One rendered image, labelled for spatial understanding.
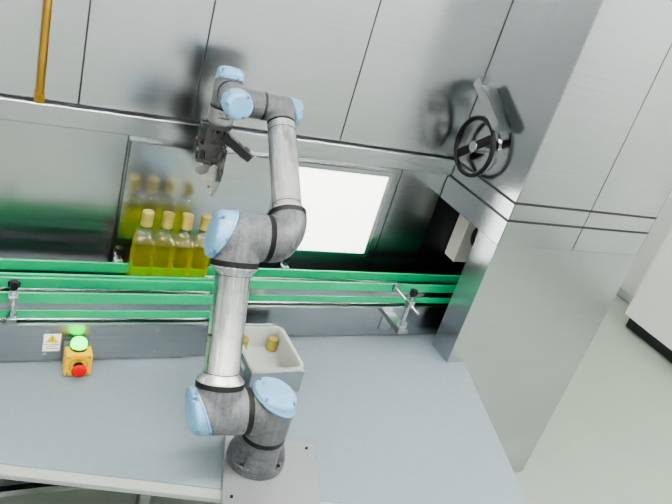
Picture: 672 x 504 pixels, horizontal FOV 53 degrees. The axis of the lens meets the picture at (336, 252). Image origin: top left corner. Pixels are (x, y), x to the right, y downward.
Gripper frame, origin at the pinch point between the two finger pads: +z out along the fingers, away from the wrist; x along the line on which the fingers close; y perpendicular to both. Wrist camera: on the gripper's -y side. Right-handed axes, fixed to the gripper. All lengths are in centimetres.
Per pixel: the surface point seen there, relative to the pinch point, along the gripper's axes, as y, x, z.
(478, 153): -91, -10, -22
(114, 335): 23, 17, 42
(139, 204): 18.1, -10.8, 13.1
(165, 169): 12.4, -11.2, 0.8
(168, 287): 8.5, 6.9, 30.9
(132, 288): 19.0, 7.7, 31.5
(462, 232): -104, -17, 12
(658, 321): -361, -105, 103
